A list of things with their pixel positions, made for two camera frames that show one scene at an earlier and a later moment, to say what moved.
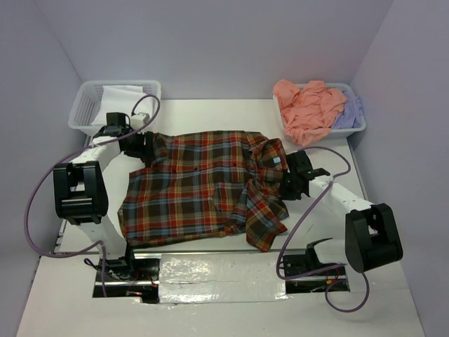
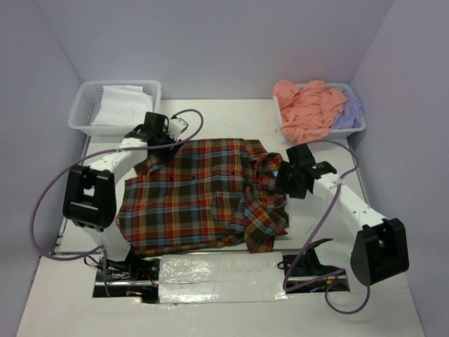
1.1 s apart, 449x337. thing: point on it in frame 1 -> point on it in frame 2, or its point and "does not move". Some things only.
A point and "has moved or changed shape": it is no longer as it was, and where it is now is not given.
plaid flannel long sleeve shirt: (196, 184) has moved or changed shape
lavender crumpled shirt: (351, 116) does not move
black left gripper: (143, 152) -> (167, 154)
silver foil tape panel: (187, 278) does not move
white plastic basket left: (88, 98) does not move
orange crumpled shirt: (308, 111) does not move
